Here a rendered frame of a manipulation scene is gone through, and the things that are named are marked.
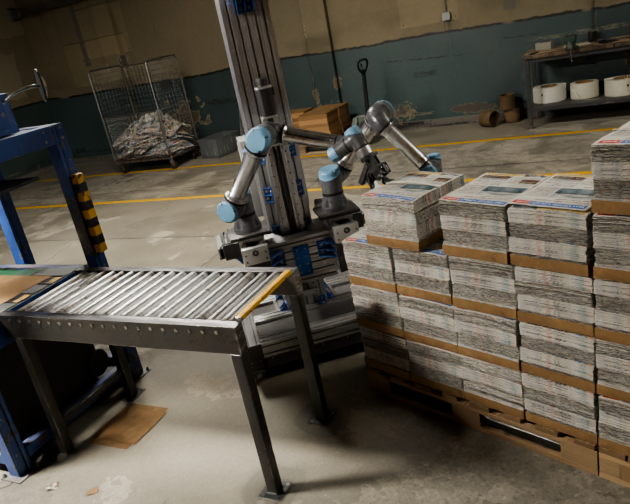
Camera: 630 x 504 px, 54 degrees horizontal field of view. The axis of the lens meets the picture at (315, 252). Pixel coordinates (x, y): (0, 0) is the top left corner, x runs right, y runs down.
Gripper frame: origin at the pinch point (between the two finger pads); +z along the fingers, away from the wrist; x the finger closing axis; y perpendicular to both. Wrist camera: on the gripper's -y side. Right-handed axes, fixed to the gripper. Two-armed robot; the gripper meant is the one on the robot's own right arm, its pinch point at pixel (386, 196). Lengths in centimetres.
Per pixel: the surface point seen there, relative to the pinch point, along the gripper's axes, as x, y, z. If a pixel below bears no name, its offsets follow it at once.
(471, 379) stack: -20, 7, 87
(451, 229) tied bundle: -19, 39, 27
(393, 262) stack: -17.7, 0.1, 27.5
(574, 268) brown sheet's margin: -20, 77, 58
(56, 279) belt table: -108, -130, -52
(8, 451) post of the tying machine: -163, -143, 14
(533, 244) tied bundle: -20, 68, 45
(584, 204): -12, 88, 41
